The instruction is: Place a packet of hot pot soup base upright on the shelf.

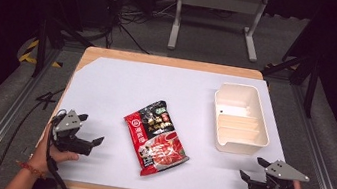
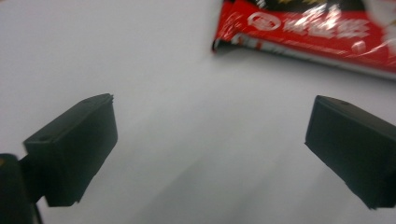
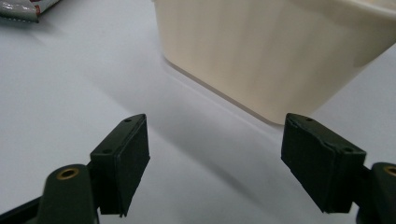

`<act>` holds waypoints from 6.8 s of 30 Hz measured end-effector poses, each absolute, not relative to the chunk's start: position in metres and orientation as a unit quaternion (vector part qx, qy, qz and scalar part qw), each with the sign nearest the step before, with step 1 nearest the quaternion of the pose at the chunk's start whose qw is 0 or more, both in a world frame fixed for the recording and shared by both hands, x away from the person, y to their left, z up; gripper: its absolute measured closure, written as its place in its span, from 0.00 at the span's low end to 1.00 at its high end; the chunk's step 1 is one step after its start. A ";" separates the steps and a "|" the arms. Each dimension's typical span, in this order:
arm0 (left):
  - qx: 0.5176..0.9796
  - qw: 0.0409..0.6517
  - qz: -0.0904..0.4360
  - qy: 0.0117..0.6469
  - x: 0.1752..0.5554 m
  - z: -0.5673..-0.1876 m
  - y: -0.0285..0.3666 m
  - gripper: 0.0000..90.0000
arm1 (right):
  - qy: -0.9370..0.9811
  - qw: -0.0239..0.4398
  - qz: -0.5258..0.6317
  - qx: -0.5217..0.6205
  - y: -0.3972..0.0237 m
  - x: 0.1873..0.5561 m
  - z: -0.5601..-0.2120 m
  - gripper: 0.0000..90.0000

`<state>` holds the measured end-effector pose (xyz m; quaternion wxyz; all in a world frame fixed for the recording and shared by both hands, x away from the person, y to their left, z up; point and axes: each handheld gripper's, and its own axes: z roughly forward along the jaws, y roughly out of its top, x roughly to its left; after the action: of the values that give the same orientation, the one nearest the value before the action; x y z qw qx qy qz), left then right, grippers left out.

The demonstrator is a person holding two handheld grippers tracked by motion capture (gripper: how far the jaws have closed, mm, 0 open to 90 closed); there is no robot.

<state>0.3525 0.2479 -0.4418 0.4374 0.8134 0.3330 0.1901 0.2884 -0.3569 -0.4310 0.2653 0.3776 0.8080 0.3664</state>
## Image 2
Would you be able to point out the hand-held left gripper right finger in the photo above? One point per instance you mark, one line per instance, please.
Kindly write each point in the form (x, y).
(351, 146)

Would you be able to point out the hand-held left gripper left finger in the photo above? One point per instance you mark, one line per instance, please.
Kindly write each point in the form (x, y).
(73, 146)

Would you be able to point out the red snack packet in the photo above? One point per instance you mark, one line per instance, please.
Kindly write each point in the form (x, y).
(305, 31)

